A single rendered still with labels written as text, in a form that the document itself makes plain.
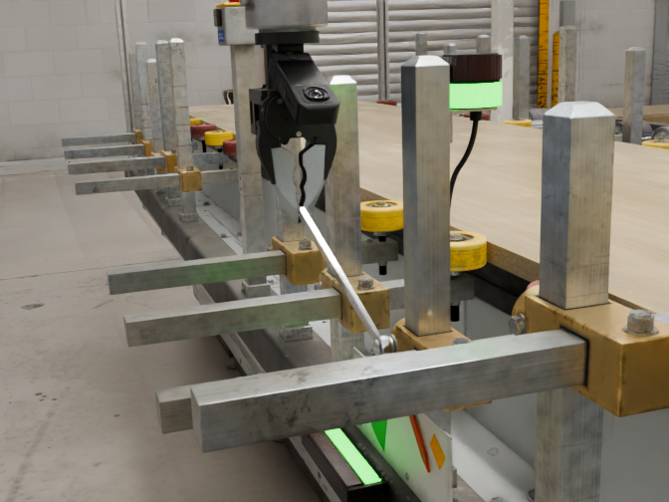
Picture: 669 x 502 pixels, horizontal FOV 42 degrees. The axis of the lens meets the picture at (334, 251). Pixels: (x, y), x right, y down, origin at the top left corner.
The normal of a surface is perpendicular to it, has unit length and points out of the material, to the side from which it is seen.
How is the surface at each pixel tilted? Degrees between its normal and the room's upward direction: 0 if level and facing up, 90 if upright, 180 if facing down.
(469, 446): 0
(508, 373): 90
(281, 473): 0
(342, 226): 90
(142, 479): 0
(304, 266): 90
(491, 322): 90
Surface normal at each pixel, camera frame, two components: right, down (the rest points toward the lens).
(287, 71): 0.15, -0.77
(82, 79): 0.35, 0.22
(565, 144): -0.95, 0.11
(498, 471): -0.04, -0.97
